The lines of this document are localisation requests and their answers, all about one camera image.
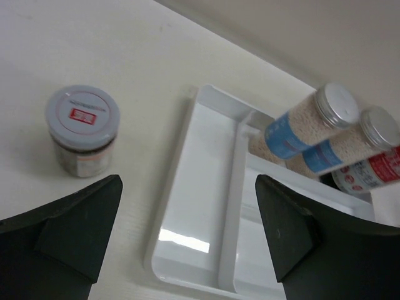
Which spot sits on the pink label spice jar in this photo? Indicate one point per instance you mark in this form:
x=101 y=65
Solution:
x=376 y=132

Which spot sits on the tall dark soy sauce bottle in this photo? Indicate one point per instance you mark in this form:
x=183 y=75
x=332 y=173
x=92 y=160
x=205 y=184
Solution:
x=375 y=172

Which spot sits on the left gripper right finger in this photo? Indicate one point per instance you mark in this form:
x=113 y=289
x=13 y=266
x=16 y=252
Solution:
x=319 y=252

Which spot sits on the white divided organizer tray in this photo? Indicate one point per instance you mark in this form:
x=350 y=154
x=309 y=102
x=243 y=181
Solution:
x=208 y=235

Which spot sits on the blue label spice jar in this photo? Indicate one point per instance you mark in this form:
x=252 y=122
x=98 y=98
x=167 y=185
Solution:
x=324 y=113

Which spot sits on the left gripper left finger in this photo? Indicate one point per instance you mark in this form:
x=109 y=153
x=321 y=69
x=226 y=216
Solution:
x=56 y=251

